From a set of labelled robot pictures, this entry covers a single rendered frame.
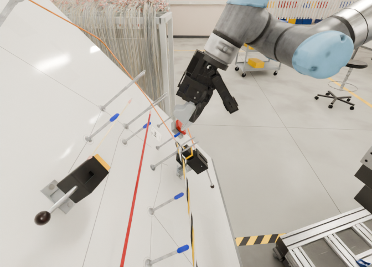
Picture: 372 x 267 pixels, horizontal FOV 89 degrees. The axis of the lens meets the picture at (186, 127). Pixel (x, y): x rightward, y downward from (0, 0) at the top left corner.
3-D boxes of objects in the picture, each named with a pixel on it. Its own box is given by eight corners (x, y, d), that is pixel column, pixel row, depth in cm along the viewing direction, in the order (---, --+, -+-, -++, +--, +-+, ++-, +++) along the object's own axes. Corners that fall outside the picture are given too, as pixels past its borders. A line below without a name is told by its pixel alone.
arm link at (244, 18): (282, 1, 38) (251, -26, 34) (248, 54, 42) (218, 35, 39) (261, 0, 44) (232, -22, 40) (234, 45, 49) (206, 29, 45)
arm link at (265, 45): (294, 72, 44) (260, 51, 39) (267, 58, 53) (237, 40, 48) (320, 39, 40) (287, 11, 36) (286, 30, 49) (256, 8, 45)
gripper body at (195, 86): (176, 88, 53) (196, 46, 48) (202, 101, 55) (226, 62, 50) (174, 97, 46) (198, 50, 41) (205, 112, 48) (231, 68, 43)
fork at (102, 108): (100, 104, 46) (142, 66, 41) (106, 109, 47) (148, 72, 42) (97, 108, 44) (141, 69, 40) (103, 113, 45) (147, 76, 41)
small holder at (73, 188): (-6, 226, 20) (31, 196, 17) (58, 175, 28) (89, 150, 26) (29, 255, 21) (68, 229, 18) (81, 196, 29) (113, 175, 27)
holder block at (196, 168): (197, 174, 57) (208, 168, 56) (186, 163, 55) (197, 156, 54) (197, 165, 60) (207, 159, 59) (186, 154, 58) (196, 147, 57)
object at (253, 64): (267, 68, 470) (279, 18, 408) (278, 76, 430) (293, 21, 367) (228, 70, 459) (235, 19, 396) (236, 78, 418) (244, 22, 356)
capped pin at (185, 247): (144, 267, 31) (185, 248, 28) (146, 257, 32) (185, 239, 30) (150, 271, 32) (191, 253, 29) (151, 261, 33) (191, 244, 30)
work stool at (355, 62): (309, 99, 334) (326, 60, 294) (329, 93, 355) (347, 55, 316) (342, 114, 294) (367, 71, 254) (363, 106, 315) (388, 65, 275)
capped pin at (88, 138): (92, 138, 38) (122, 113, 35) (91, 143, 37) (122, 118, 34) (85, 134, 37) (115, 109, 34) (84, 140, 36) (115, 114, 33)
